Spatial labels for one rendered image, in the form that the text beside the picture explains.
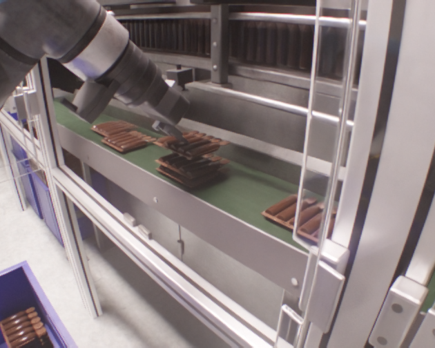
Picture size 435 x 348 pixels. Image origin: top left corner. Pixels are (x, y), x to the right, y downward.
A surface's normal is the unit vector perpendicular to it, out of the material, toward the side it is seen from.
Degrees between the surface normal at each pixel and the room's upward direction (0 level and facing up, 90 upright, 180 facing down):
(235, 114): 90
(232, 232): 90
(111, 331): 0
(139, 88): 101
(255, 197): 2
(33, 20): 107
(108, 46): 88
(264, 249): 90
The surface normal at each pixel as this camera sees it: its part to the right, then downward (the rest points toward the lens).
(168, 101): 0.45, 0.14
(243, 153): -0.72, 0.31
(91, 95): -0.54, -0.43
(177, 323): 0.00, -0.89
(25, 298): 0.69, 0.33
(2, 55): 0.40, 0.63
